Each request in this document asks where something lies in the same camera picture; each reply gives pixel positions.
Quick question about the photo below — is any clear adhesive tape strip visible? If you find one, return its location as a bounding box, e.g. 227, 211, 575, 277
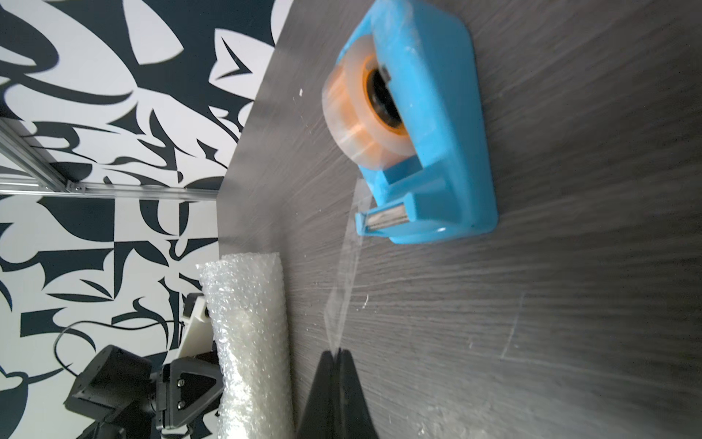
324, 179, 373, 356

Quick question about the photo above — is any blue tape dispenser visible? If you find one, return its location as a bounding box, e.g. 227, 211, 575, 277
322, 1, 498, 244

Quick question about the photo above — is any clear bubble wrap sheet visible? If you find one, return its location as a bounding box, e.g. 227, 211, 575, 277
199, 254, 294, 438

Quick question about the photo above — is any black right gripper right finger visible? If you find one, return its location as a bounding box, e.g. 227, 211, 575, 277
336, 349, 378, 439

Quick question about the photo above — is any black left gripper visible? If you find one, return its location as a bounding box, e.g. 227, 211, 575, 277
155, 351, 224, 434

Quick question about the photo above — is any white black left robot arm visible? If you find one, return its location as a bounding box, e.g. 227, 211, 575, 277
64, 345, 224, 438

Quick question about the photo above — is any aluminium frame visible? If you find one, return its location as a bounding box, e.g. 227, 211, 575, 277
0, 117, 220, 202

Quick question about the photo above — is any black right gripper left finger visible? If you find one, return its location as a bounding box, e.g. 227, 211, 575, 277
296, 351, 338, 439

